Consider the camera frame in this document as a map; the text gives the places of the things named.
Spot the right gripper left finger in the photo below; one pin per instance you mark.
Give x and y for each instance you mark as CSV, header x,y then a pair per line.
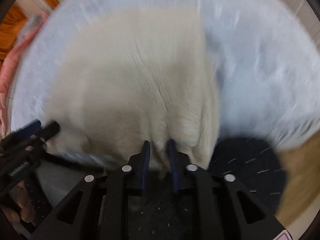
x,y
140,166

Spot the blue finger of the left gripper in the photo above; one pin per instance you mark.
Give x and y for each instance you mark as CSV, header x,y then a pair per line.
x,y
28,130

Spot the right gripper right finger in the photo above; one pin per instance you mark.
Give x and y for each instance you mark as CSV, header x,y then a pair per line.
x,y
178,162

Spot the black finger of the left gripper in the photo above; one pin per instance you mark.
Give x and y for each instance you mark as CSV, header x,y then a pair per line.
x,y
49,131

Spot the cream knit sweater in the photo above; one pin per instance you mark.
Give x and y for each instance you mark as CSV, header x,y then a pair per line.
x,y
135,76

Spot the left hand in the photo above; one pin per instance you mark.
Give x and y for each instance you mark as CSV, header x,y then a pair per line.
x,y
19,206

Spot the pink blanket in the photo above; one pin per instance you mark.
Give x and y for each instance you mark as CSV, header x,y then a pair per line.
x,y
10,65

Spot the black speckled trousers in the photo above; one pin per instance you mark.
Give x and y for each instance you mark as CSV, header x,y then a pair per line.
x,y
255,164

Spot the grey cloth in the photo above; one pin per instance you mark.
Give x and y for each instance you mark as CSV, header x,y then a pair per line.
x,y
33,21

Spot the orange curtain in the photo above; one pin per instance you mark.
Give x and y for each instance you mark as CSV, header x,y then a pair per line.
x,y
14,14

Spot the light blue butterfly bedspread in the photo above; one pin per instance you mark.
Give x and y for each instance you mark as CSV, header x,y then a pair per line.
x,y
265,62

